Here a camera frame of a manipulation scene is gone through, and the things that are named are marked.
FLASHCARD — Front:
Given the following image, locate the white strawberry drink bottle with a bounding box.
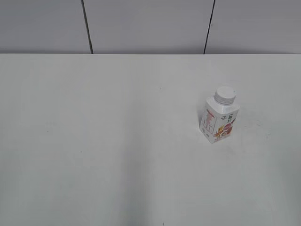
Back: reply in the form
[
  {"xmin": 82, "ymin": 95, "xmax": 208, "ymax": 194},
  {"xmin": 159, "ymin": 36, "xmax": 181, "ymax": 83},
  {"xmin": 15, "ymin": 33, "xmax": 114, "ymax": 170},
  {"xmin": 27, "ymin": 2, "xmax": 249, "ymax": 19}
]
[{"xmin": 199, "ymin": 97, "xmax": 240, "ymax": 144}]

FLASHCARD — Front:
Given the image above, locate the white screw bottle cap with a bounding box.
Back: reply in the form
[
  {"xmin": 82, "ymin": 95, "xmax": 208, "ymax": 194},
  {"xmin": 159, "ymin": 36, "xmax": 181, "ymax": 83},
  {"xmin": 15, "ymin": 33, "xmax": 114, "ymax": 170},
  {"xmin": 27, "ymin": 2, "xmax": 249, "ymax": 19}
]
[{"xmin": 214, "ymin": 86, "xmax": 236, "ymax": 105}]

